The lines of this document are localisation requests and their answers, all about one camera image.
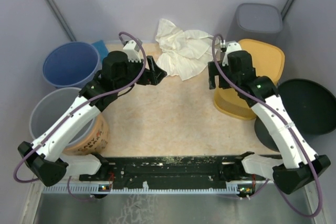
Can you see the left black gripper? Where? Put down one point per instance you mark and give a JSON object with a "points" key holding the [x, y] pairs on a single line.
{"points": [[154, 75]]}

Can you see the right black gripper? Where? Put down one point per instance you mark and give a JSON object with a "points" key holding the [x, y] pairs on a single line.
{"points": [[213, 71]]}

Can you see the yellow slatted bin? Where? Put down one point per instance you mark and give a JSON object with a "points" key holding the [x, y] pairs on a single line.
{"points": [[268, 60]]}

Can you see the grey slatted bin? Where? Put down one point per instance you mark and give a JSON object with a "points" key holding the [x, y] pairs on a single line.
{"points": [[261, 22]]}

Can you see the dark navy round bin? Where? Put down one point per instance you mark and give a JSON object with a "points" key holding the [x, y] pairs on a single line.
{"points": [[311, 106]]}

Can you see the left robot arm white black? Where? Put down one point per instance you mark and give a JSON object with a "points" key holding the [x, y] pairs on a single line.
{"points": [[44, 156]]}

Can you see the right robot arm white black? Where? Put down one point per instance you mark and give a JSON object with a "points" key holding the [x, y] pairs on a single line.
{"points": [[299, 163]]}

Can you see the white crumpled cloth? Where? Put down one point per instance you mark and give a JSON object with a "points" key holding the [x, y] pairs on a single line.
{"points": [[184, 53]]}

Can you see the blue cloth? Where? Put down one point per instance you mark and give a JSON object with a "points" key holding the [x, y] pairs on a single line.
{"points": [[101, 49]]}

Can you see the blue round bin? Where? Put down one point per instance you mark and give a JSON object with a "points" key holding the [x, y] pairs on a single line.
{"points": [[73, 64]]}

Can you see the tan printed paper bucket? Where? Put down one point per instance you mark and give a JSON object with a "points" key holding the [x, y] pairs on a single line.
{"points": [[92, 138]]}

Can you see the grey translucent round bin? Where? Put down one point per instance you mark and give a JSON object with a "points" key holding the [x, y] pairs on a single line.
{"points": [[50, 109]]}

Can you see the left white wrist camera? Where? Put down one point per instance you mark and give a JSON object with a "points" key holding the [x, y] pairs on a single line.
{"points": [[132, 49]]}

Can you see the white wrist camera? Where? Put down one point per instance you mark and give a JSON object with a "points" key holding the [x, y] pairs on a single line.
{"points": [[132, 49], [226, 49]]}

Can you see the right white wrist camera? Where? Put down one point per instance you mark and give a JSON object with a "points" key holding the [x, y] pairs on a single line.
{"points": [[226, 49]]}

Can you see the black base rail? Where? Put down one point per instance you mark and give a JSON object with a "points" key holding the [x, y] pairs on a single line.
{"points": [[169, 172]]}

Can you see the white comb cable duct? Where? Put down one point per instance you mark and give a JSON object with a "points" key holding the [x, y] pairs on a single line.
{"points": [[98, 189]]}

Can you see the left aluminium corner post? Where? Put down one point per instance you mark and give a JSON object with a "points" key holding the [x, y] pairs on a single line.
{"points": [[64, 25]]}

